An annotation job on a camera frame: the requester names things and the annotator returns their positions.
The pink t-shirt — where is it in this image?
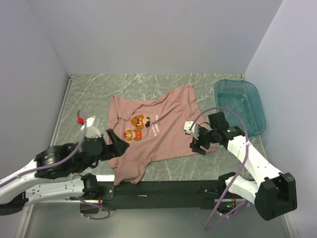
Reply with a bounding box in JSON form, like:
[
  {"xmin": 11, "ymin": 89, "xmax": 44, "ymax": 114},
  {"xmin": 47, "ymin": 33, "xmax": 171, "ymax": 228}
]
[{"xmin": 107, "ymin": 84, "xmax": 204, "ymax": 185}]

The teal translucent plastic basin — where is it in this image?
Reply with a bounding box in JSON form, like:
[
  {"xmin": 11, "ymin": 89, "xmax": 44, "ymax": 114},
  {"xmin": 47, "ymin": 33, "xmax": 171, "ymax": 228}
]
[{"xmin": 214, "ymin": 79, "xmax": 266, "ymax": 137}]

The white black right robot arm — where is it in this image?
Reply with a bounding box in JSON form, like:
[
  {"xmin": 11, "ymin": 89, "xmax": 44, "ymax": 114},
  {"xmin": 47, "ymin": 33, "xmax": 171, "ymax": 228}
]
[{"xmin": 184, "ymin": 112, "xmax": 298, "ymax": 221}]

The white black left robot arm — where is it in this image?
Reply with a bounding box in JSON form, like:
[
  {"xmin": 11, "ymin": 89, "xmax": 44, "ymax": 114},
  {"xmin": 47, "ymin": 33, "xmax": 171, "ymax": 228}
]
[{"xmin": 0, "ymin": 129, "xmax": 129, "ymax": 216}]

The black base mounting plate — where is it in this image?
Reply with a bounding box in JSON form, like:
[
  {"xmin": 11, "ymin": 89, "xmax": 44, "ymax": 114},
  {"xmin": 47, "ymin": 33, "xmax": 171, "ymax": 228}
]
[{"xmin": 98, "ymin": 180, "xmax": 225, "ymax": 211}]

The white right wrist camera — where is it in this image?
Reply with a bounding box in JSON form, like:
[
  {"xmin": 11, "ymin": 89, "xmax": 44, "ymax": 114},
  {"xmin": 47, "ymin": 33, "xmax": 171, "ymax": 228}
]
[{"xmin": 184, "ymin": 121, "xmax": 200, "ymax": 140}]

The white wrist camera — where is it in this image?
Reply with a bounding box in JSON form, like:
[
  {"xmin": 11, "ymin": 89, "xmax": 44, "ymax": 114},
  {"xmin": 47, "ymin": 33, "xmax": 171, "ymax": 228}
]
[
  {"xmin": 76, "ymin": 111, "xmax": 102, "ymax": 140},
  {"xmin": 184, "ymin": 121, "xmax": 200, "ymax": 140}
]

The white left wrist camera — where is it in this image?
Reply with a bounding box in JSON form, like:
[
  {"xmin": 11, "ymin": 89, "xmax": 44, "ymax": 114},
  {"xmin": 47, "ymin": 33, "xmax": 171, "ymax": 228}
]
[{"xmin": 76, "ymin": 111, "xmax": 102, "ymax": 140}]

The aluminium front frame rail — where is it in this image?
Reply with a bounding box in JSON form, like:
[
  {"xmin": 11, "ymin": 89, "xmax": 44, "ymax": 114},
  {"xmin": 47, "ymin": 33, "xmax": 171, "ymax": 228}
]
[{"xmin": 214, "ymin": 195, "xmax": 288, "ymax": 202}]

